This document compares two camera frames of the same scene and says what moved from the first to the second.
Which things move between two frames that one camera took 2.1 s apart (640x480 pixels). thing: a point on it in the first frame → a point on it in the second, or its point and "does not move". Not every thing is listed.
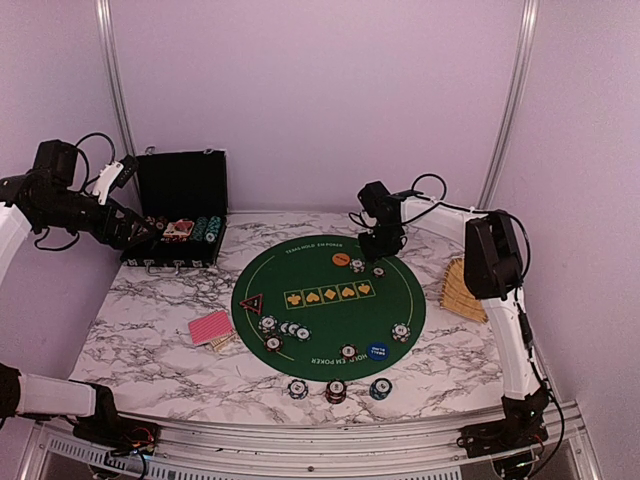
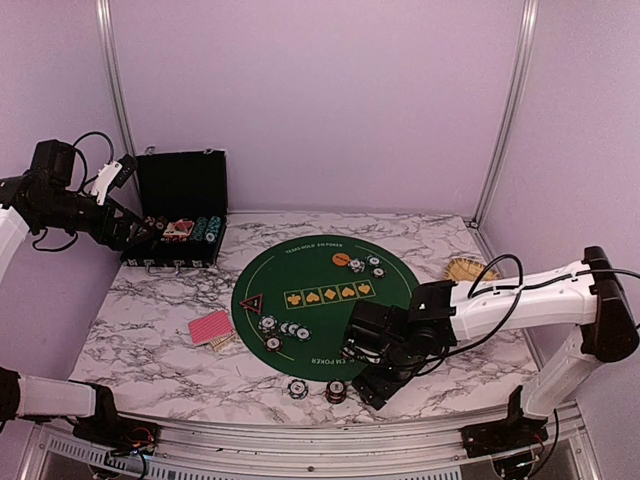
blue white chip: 268,324 does not move
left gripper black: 104,234 does not move
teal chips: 294,329 does not move
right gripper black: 371,253 → 367,380
